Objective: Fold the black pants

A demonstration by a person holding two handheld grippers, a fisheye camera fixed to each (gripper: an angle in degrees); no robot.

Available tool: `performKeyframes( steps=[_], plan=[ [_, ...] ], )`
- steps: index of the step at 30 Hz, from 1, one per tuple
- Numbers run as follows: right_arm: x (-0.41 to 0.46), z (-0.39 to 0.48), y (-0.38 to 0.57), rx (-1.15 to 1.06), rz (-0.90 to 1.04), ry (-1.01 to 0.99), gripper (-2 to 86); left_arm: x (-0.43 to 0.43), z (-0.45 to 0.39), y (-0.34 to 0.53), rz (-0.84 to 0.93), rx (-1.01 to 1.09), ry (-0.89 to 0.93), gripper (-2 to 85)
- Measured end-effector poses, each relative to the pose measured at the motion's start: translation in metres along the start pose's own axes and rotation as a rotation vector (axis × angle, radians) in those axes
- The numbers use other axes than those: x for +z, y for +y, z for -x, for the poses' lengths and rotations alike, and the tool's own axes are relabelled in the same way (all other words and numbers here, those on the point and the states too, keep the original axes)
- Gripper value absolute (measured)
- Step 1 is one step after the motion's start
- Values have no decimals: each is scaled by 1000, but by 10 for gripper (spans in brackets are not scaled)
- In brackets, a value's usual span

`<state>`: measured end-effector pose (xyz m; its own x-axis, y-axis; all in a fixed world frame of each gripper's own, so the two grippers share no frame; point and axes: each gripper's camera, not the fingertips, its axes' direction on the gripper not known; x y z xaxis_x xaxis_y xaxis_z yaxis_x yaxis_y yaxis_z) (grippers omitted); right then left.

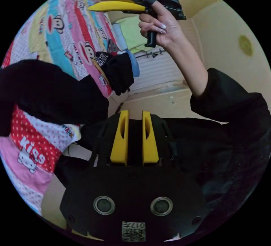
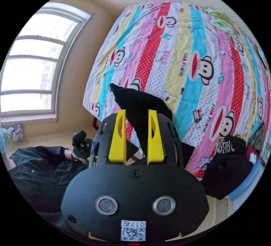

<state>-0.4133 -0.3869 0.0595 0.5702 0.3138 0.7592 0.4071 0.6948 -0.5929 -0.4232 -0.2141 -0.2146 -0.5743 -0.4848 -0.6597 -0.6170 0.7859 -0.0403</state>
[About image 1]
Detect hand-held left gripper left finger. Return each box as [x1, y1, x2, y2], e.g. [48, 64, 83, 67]
[110, 110, 129, 166]

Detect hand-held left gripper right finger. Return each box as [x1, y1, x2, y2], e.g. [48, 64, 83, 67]
[142, 110, 159, 166]

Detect person's right forearm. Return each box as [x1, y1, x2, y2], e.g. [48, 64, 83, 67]
[166, 42, 210, 99]

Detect black pants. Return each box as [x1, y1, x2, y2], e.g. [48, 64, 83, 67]
[0, 59, 110, 137]

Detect person's right hand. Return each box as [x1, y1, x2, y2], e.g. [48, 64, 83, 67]
[136, 0, 188, 49]

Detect light green folded blanket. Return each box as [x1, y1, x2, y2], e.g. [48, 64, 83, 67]
[112, 16, 150, 54]

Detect bed with cartoon printed sheet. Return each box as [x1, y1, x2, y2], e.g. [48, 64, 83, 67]
[0, 0, 127, 216]

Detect pile of clothes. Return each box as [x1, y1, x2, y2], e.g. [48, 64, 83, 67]
[92, 49, 140, 96]

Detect person's body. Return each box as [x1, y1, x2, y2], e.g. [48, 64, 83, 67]
[54, 68, 271, 229]

